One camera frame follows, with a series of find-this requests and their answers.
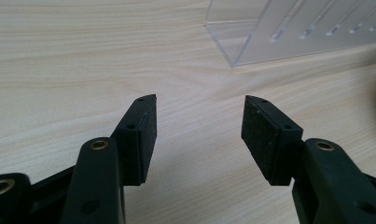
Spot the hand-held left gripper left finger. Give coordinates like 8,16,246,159
60,93,158,224

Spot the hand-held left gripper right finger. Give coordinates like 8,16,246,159
241,94,376,224

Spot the clear acrylic rack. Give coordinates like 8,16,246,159
204,0,376,68

